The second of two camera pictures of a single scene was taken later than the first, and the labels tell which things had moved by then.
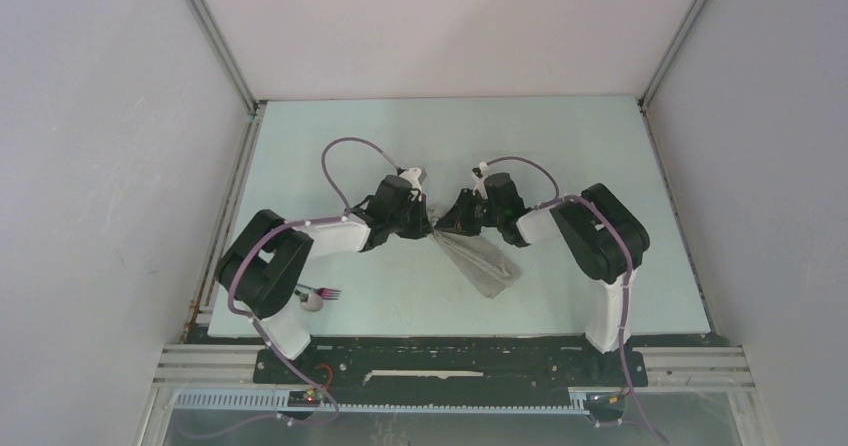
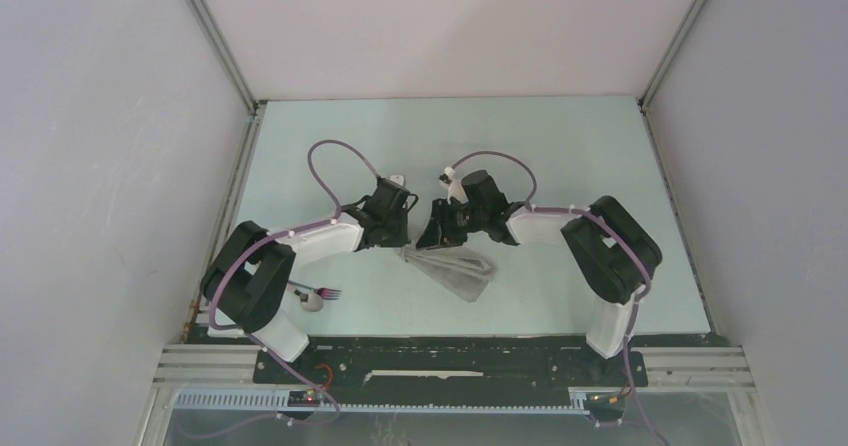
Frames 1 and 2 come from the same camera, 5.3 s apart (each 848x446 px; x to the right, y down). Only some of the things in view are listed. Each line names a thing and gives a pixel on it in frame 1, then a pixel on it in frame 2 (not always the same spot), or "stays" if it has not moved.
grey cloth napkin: (488, 268) → (462, 270)
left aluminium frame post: (254, 106) stays
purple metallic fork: (324, 292) stays
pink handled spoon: (310, 301) stays
